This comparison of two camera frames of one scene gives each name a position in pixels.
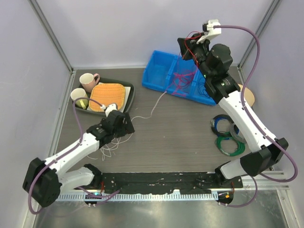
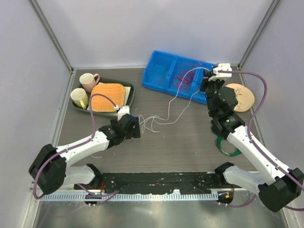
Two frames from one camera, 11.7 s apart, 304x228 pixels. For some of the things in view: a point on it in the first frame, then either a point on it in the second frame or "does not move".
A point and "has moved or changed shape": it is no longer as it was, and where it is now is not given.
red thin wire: [184, 79] has moved or changed shape
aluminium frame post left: [37, 8] does not move
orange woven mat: [107, 94] does not move
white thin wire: [125, 139] -> [141, 118]
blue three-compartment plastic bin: [176, 75] does not move
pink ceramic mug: [89, 80] does not move
